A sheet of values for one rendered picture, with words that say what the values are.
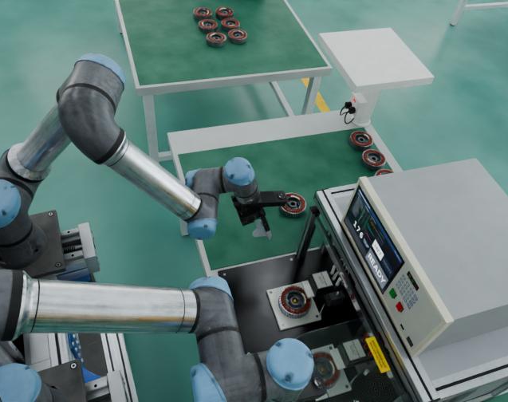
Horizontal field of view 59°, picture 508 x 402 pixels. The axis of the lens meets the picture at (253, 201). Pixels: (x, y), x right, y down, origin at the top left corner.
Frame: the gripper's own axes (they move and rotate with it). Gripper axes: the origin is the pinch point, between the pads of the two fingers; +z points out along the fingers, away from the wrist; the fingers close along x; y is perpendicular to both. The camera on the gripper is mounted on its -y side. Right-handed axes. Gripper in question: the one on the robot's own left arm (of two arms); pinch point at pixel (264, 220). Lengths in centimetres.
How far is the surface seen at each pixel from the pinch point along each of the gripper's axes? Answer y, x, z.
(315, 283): -8.0, 24.2, 7.5
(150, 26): 20, -164, 34
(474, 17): -287, -250, 223
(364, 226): -25.0, 22.4, -18.3
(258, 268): 8.1, 7.4, 19.7
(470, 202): -53, 27, -20
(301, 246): -9.4, 6.8, 16.8
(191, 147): 18, -61, 25
